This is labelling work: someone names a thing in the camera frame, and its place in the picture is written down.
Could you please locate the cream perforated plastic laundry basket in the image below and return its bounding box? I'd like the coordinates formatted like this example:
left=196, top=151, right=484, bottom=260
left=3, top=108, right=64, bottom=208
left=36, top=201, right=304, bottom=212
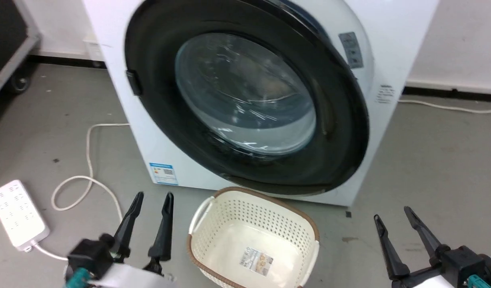
left=186, top=186, right=320, bottom=288

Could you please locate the barcode label in basket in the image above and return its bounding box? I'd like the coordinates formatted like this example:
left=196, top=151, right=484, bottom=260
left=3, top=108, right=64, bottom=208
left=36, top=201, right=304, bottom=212
left=239, top=246, right=275, bottom=276

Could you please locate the black caster wheel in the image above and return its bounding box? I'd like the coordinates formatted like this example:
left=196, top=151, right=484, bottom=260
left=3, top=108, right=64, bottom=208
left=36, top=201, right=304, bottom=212
left=9, top=70, right=32, bottom=95

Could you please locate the white power strip cable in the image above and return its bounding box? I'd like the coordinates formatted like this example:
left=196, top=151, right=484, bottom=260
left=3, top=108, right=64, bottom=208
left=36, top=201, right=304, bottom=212
left=30, top=122, right=131, bottom=261

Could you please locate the blue energy label sticker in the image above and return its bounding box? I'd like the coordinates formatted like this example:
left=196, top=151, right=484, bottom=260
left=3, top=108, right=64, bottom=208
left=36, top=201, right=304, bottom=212
left=149, top=162, right=179, bottom=186

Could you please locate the white power strip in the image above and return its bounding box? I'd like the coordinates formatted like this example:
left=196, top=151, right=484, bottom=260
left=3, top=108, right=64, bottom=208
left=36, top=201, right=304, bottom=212
left=0, top=180, right=50, bottom=252

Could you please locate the white front-load washing machine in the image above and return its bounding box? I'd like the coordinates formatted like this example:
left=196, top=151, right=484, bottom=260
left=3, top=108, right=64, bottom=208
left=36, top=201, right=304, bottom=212
left=82, top=0, right=441, bottom=207

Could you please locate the grey rectangular sticker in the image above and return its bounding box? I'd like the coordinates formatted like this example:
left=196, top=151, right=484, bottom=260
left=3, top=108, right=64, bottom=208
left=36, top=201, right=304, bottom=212
left=338, top=32, right=364, bottom=69

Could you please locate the thin white floor cable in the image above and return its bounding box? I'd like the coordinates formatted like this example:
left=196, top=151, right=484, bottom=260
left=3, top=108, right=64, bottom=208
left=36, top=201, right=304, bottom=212
left=397, top=98, right=491, bottom=115

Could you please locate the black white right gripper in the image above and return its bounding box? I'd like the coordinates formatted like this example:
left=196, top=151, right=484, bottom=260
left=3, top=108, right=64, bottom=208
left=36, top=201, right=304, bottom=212
left=373, top=206, right=491, bottom=288

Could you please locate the round black glass washer door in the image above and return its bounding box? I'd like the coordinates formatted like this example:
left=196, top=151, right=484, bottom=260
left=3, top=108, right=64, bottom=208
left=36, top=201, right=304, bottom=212
left=124, top=0, right=370, bottom=196

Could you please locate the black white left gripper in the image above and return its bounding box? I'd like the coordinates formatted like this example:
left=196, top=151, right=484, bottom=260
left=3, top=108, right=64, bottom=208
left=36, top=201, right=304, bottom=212
left=64, top=191, right=179, bottom=288

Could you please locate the white text sticker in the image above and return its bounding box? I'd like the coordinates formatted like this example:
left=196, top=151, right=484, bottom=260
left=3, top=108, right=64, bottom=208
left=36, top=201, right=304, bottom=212
left=375, top=83, right=395, bottom=105

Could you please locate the black case with grey frame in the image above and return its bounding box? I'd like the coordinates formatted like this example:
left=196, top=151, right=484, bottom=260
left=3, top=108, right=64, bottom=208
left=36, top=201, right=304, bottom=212
left=0, top=0, right=42, bottom=102

